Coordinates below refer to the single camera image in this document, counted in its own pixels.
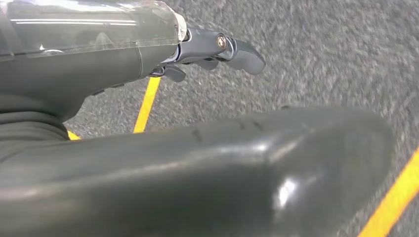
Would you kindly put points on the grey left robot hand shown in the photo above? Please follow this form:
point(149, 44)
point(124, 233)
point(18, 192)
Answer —
point(82, 65)

